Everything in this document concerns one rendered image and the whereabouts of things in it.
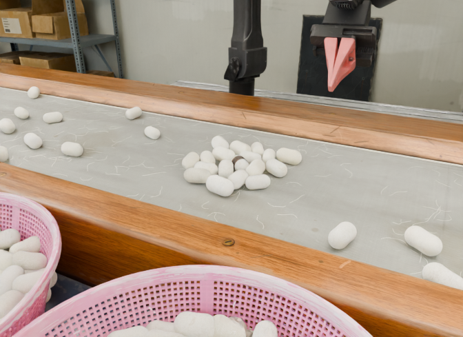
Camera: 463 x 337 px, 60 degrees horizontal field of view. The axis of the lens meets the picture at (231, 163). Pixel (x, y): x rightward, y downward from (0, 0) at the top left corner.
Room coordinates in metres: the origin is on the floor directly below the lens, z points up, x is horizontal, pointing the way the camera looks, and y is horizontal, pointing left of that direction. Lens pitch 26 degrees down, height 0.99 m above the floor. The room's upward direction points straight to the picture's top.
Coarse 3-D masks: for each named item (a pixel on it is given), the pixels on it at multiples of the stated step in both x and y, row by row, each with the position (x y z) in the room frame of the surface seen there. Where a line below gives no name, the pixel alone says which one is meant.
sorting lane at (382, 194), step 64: (0, 128) 0.65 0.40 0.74; (64, 128) 0.65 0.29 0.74; (128, 128) 0.65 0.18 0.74; (192, 128) 0.65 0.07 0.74; (128, 192) 0.43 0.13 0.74; (192, 192) 0.43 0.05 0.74; (256, 192) 0.43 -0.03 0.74; (320, 192) 0.43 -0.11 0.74; (384, 192) 0.43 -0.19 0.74; (448, 192) 0.43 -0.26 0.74; (384, 256) 0.31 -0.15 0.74; (448, 256) 0.31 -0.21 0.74
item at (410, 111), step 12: (180, 84) 1.22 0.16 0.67; (192, 84) 1.22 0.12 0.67; (204, 84) 1.22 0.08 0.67; (216, 84) 1.22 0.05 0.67; (264, 96) 1.09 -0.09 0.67; (276, 96) 1.09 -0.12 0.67; (288, 96) 1.09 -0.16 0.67; (300, 96) 1.09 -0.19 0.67; (312, 96) 1.09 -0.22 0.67; (324, 96) 1.09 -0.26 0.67; (348, 108) 0.98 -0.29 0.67; (360, 108) 0.99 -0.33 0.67; (372, 108) 0.98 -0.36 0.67; (384, 108) 0.98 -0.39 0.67; (396, 108) 0.98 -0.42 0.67; (408, 108) 0.98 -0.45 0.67; (420, 108) 0.98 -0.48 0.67; (444, 120) 0.89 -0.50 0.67; (456, 120) 0.90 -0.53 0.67
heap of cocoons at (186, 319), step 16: (160, 320) 0.24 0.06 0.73; (176, 320) 0.23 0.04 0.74; (192, 320) 0.23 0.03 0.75; (208, 320) 0.22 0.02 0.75; (224, 320) 0.23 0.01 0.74; (240, 320) 0.24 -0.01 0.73; (112, 336) 0.21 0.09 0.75; (128, 336) 0.21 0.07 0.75; (144, 336) 0.21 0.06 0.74; (160, 336) 0.21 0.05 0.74; (176, 336) 0.21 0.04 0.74; (192, 336) 0.22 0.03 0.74; (208, 336) 0.22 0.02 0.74; (224, 336) 0.22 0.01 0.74; (240, 336) 0.22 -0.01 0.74; (256, 336) 0.21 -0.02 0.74; (272, 336) 0.21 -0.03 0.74
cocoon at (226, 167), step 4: (224, 160) 0.48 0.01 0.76; (228, 160) 0.48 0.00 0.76; (220, 164) 0.47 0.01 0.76; (224, 164) 0.47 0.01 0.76; (228, 164) 0.47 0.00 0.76; (232, 164) 0.48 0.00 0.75; (220, 168) 0.46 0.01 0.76; (224, 168) 0.46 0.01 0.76; (228, 168) 0.46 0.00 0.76; (232, 168) 0.47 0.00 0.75; (220, 172) 0.46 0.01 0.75; (224, 172) 0.46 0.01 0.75; (228, 172) 0.46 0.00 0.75; (232, 172) 0.46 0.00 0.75; (224, 176) 0.46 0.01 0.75; (228, 176) 0.46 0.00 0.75
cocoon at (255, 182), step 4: (248, 176) 0.44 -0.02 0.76; (252, 176) 0.44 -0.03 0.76; (256, 176) 0.44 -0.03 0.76; (260, 176) 0.44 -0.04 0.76; (264, 176) 0.44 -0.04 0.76; (268, 176) 0.44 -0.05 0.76; (248, 180) 0.44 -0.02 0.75; (252, 180) 0.43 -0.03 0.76; (256, 180) 0.43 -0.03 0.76; (260, 180) 0.44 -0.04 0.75; (264, 180) 0.44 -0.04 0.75; (268, 180) 0.44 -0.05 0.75; (248, 184) 0.43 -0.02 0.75; (252, 184) 0.43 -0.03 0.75; (256, 184) 0.43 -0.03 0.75; (260, 184) 0.43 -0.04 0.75; (264, 184) 0.43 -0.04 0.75; (268, 184) 0.44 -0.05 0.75; (248, 188) 0.44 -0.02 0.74; (252, 188) 0.43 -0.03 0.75; (256, 188) 0.43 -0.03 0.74; (260, 188) 0.44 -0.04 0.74; (264, 188) 0.44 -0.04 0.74
